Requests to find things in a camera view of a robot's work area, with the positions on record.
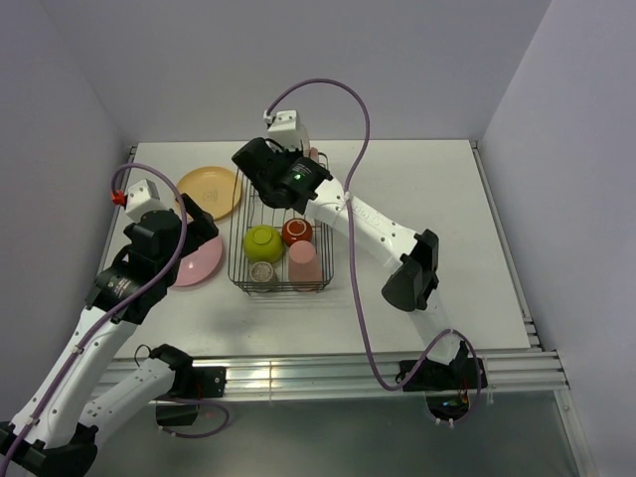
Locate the orange plastic plate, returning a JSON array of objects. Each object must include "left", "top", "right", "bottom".
[{"left": 177, "top": 166, "right": 242, "bottom": 220}]

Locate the pink cream plate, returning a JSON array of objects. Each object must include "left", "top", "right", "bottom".
[{"left": 308, "top": 147, "right": 320, "bottom": 162}]

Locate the lime green bowl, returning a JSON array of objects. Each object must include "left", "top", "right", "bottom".
[{"left": 242, "top": 225, "right": 284, "bottom": 263}]

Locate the orange black mug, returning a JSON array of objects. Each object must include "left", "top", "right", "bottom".
[{"left": 281, "top": 218, "right": 313, "bottom": 247}]

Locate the speckled ceramic small cup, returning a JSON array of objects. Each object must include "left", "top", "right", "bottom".
[{"left": 248, "top": 261, "right": 278, "bottom": 292}]

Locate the salmon pink cup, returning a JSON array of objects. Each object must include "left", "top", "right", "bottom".
[{"left": 288, "top": 240, "right": 322, "bottom": 292}]

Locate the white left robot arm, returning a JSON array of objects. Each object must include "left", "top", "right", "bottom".
[{"left": 1, "top": 187, "right": 219, "bottom": 476}]

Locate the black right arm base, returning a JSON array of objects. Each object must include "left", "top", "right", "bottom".
[{"left": 403, "top": 358, "right": 488, "bottom": 392}]

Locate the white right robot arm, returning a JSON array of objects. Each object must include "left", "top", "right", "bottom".
[{"left": 232, "top": 137, "right": 449, "bottom": 343}]

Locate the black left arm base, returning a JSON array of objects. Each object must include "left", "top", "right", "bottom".
[{"left": 155, "top": 366, "right": 227, "bottom": 428}]

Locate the pink plastic plate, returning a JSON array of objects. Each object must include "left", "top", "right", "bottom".
[{"left": 173, "top": 237, "right": 224, "bottom": 287}]

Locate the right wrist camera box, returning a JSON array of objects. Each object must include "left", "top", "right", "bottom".
[{"left": 263, "top": 110, "right": 310, "bottom": 152}]

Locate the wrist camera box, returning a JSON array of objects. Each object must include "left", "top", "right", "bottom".
[
  {"left": 263, "top": 110, "right": 310, "bottom": 152},
  {"left": 110, "top": 179, "right": 166, "bottom": 223}
]

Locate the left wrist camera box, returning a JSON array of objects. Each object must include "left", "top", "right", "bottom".
[{"left": 110, "top": 179, "right": 166, "bottom": 223}]

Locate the black wire dish rack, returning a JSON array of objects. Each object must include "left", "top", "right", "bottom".
[{"left": 228, "top": 171, "right": 334, "bottom": 293}]

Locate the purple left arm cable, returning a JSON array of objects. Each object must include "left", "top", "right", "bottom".
[{"left": 0, "top": 162, "right": 190, "bottom": 463}]

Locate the aluminium frame rail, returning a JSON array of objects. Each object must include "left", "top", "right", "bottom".
[{"left": 96, "top": 350, "right": 570, "bottom": 403}]

